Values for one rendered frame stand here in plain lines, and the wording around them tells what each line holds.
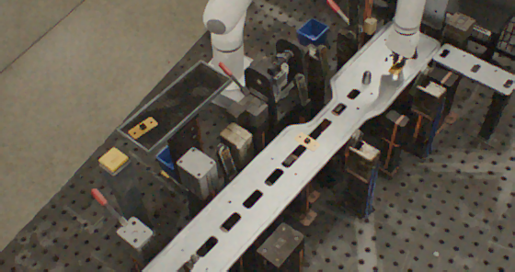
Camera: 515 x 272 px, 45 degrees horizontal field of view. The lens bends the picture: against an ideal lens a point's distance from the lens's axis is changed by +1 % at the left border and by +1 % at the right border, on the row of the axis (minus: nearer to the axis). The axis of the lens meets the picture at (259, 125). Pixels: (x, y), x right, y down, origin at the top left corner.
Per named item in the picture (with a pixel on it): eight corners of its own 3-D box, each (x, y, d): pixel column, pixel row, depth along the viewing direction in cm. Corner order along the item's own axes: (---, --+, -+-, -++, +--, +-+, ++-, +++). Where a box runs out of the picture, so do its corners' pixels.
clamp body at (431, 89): (422, 164, 227) (440, 104, 200) (394, 149, 232) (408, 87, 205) (435, 149, 231) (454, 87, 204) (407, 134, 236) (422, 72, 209)
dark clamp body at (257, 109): (262, 188, 224) (257, 123, 194) (234, 170, 229) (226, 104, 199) (280, 170, 228) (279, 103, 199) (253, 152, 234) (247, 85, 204)
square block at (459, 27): (445, 98, 247) (465, 31, 219) (428, 89, 250) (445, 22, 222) (455, 86, 250) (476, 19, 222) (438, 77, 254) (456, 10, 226)
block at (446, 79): (435, 140, 234) (450, 90, 212) (409, 125, 239) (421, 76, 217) (448, 124, 238) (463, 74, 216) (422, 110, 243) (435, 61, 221)
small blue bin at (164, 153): (177, 184, 226) (174, 170, 219) (158, 170, 230) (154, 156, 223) (198, 164, 231) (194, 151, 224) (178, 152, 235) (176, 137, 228)
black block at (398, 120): (394, 182, 223) (406, 132, 200) (369, 167, 228) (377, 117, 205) (406, 168, 227) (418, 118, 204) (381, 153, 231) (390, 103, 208)
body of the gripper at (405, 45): (386, 24, 203) (383, 49, 211) (414, 37, 198) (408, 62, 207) (399, 12, 206) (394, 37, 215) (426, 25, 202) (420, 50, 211)
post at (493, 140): (494, 149, 230) (517, 97, 208) (467, 134, 235) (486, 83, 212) (502, 138, 233) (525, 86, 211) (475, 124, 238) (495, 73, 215)
